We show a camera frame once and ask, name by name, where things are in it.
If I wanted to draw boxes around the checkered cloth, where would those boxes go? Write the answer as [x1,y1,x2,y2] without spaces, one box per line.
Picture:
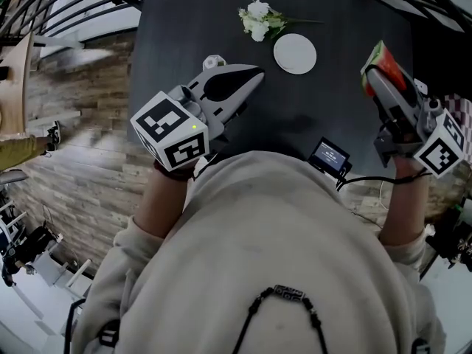
[444,93,472,162]

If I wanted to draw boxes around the red watermelon slice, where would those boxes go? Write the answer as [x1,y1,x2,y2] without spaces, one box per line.
[360,39,409,97]

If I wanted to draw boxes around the light wooden table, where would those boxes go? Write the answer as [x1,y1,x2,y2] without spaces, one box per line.
[0,31,36,136]

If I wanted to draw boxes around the black round stool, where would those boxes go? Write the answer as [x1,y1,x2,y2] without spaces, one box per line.
[0,170,29,198]

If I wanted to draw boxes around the person's right forearm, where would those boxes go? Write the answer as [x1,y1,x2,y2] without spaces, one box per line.
[378,155,431,249]

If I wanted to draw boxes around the dark red wrist bracelet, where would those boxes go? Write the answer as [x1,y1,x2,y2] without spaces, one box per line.
[153,159,200,182]

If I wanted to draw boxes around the beige sweatshirt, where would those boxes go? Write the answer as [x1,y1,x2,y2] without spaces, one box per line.
[72,150,447,354]

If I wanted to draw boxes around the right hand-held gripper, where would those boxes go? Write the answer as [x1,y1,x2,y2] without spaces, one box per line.
[363,67,466,179]

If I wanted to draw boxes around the thick black cable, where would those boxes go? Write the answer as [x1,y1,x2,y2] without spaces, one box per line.
[64,299,86,354]

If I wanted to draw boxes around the black bead necklace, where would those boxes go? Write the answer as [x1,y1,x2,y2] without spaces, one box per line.
[232,284,329,354]

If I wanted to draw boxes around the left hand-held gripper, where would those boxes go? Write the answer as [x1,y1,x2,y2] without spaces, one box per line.
[129,64,266,172]

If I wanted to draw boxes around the person's left forearm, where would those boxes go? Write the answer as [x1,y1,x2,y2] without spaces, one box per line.
[138,160,196,239]

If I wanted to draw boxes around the white flower bouquet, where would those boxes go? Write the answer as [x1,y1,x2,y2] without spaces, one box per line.
[237,0,325,44]

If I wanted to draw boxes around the small black display screen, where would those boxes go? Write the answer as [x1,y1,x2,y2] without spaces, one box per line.
[308,136,353,180]

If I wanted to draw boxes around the black strap buckle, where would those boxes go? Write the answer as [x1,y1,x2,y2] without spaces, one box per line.
[98,319,121,348]

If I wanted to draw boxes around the white wooden chair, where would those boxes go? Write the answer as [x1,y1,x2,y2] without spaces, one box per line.
[35,249,93,291]

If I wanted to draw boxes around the white round plate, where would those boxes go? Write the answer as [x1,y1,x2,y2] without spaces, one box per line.
[273,32,318,76]

